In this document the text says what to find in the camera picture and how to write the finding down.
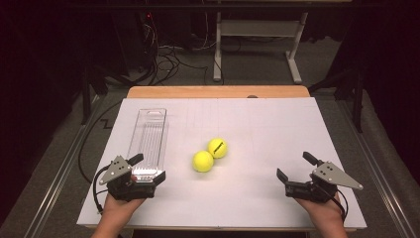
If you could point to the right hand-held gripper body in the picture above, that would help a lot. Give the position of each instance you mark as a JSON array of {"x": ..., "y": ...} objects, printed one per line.
[{"x": 317, "y": 188}]

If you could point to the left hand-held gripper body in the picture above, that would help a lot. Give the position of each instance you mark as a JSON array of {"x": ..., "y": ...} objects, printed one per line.
[{"x": 123, "y": 190}]

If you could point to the clear plastic container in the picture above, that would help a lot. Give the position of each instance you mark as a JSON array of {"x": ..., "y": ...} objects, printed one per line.
[{"x": 150, "y": 139}]

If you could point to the plain yellow tennis ball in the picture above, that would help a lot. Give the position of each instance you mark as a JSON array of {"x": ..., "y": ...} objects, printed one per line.
[{"x": 203, "y": 161}]

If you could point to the person's left hand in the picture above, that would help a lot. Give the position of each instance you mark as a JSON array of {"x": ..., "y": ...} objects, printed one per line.
[{"x": 120, "y": 207}]

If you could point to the person's right hand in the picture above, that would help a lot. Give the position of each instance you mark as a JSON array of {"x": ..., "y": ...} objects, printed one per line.
[{"x": 322, "y": 210}]

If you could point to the white board mat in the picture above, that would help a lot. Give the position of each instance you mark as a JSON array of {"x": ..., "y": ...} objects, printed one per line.
[{"x": 264, "y": 148}]

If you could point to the yellow tennis ball black mark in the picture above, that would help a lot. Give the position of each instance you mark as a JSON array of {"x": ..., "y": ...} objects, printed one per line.
[{"x": 217, "y": 147}]

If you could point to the black metal stand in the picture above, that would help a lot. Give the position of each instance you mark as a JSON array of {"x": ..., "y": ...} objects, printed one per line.
[
  {"x": 86, "y": 95},
  {"x": 357, "y": 102}
]

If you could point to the wooden table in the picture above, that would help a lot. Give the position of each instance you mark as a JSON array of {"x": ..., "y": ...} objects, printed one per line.
[{"x": 214, "y": 91}]

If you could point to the metal floor rail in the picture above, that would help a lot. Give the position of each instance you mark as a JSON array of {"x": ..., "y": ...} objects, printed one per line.
[
  {"x": 59, "y": 172},
  {"x": 379, "y": 165}
]

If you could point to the white metal desk frame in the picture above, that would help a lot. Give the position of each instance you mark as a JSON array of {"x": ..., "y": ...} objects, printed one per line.
[{"x": 261, "y": 28}]

